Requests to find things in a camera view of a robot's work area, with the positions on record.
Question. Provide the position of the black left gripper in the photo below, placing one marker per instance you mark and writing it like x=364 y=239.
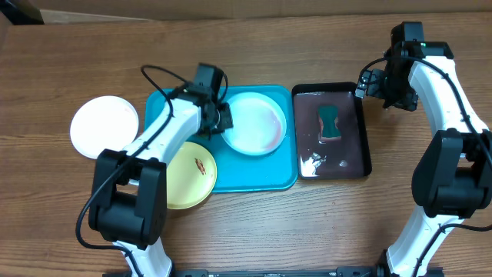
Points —
x=227 y=121

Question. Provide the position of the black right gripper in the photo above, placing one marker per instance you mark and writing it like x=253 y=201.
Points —
x=409 y=102

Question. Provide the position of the light blue plate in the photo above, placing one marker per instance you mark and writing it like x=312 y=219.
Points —
x=259 y=124

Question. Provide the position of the yellow plate with stain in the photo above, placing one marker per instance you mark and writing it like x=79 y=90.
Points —
x=191 y=176

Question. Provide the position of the green and pink sponge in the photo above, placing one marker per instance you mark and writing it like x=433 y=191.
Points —
x=328 y=117

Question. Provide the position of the pink plate with red stain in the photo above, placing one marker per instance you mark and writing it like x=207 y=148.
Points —
x=106 y=122

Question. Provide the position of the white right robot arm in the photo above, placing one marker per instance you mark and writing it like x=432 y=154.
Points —
x=453 y=178

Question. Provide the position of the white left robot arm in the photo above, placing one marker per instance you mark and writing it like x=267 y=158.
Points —
x=128 y=197

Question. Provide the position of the black rectangular water tray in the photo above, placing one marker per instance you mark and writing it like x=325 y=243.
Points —
x=345 y=158

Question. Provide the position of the brown cardboard backdrop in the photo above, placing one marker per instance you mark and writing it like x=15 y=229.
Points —
x=220 y=9

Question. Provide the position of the dark object top left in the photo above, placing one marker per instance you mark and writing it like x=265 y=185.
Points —
x=21 y=12

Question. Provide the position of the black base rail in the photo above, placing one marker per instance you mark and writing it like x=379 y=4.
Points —
x=348 y=271

